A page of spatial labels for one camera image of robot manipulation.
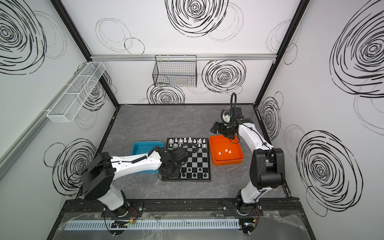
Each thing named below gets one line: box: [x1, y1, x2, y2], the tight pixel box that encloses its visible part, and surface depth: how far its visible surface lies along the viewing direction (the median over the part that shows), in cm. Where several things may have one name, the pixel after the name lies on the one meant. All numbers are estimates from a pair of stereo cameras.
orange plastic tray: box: [209, 134, 244, 167], surface depth 95 cm
